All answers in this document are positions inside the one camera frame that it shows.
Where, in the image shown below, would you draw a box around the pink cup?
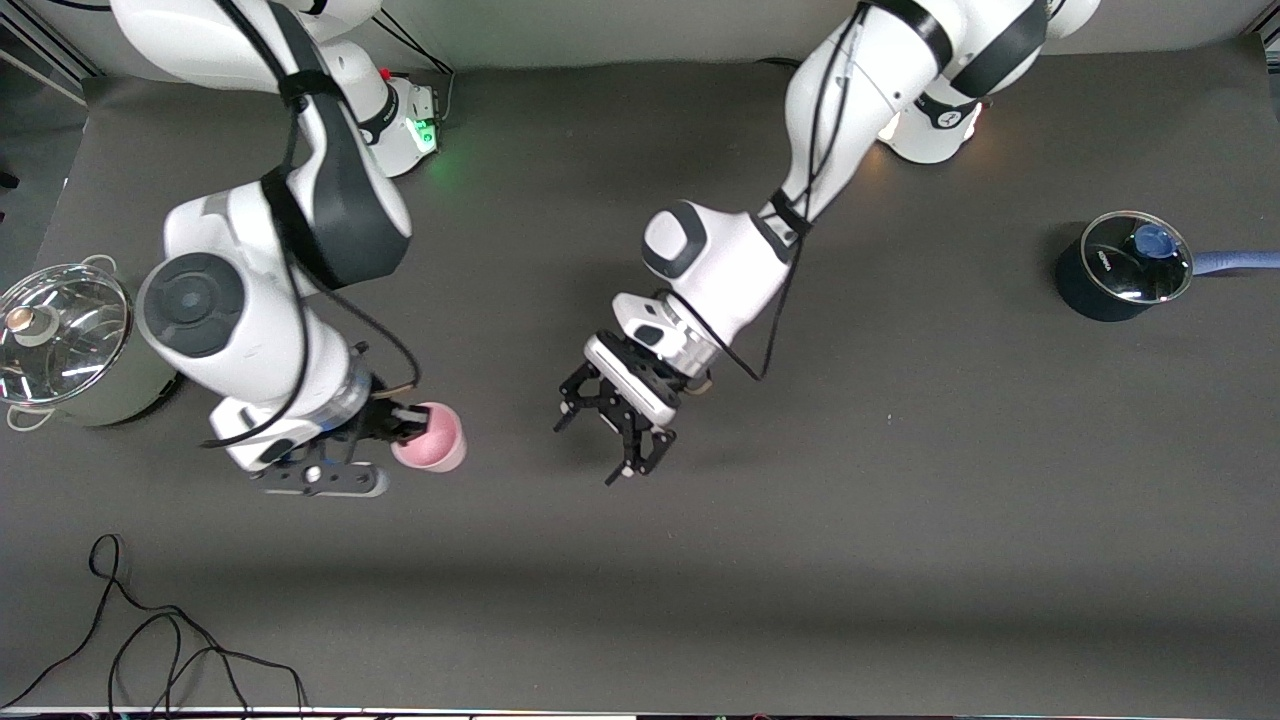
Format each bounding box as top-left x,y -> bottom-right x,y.
390,401 -> 468,474

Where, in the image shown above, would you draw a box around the dark grey table mat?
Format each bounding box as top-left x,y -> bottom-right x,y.
0,40 -> 1280,716

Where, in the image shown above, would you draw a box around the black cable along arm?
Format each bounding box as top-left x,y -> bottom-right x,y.
660,0 -> 871,383
200,0 -> 423,449

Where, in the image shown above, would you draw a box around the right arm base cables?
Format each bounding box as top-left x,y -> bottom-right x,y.
378,10 -> 457,126

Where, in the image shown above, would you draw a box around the grey metal frame rail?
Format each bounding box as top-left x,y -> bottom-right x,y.
0,15 -> 101,106

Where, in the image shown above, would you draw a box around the black cable along right arm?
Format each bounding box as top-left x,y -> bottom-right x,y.
200,0 -> 423,449

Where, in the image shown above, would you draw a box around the silver cooking pot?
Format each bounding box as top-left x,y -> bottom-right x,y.
0,255 -> 186,433

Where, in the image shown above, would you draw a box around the dark blue saucepan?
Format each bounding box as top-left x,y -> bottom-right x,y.
1055,210 -> 1280,323

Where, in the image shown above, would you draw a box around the thin black looped cable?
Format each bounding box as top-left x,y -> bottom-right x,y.
0,533 -> 308,716

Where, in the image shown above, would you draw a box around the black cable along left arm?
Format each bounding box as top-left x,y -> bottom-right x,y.
660,0 -> 871,383

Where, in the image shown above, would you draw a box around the glass lid with blue knob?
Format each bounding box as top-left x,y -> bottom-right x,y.
1082,210 -> 1194,304

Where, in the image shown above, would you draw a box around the glass lid with bronze knob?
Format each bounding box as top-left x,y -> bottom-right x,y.
0,263 -> 134,406

